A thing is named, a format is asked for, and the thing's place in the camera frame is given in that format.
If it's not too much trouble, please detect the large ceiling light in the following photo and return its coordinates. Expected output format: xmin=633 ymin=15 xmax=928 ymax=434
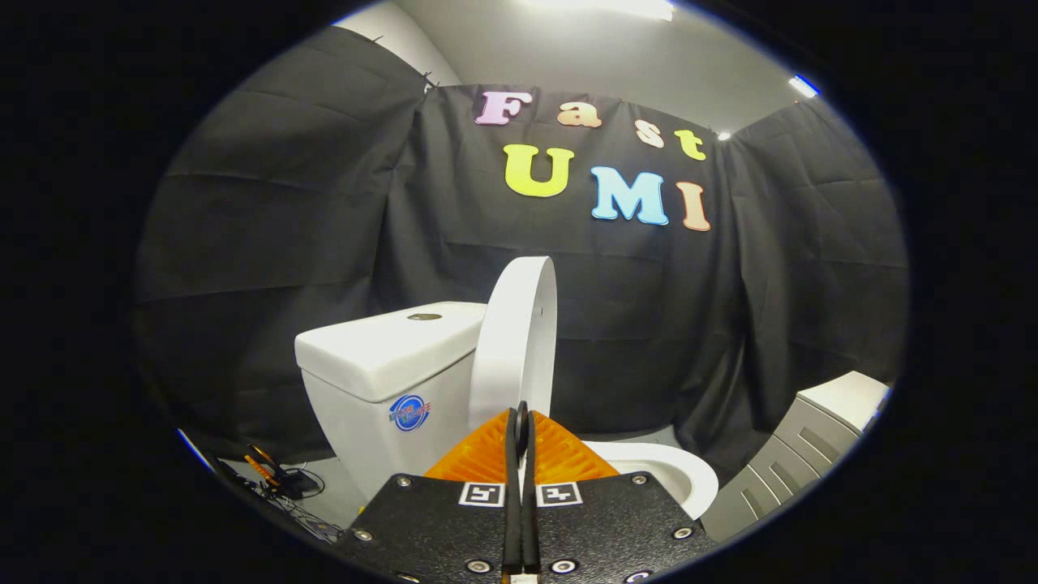
xmin=525 ymin=0 xmax=676 ymax=22

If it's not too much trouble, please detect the white toilet lid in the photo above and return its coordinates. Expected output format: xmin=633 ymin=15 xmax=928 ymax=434
xmin=467 ymin=256 xmax=560 ymax=432

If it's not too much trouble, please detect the grey drawer cabinet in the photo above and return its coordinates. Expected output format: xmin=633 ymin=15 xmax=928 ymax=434
xmin=701 ymin=371 xmax=891 ymax=543

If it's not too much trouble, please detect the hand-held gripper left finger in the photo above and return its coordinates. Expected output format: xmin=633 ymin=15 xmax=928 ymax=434
xmin=336 ymin=403 xmax=523 ymax=584

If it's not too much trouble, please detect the orange and black device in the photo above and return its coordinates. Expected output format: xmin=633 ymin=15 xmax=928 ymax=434
xmin=242 ymin=444 xmax=325 ymax=500

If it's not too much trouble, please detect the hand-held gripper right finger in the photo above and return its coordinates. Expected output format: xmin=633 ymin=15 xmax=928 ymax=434
xmin=521 ymin=408 xmax=718 ymax=584

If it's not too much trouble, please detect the black backdrop cloth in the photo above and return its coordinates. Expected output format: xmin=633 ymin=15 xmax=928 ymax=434
xmin=132 ymin=24 xmax=911 ymax=481

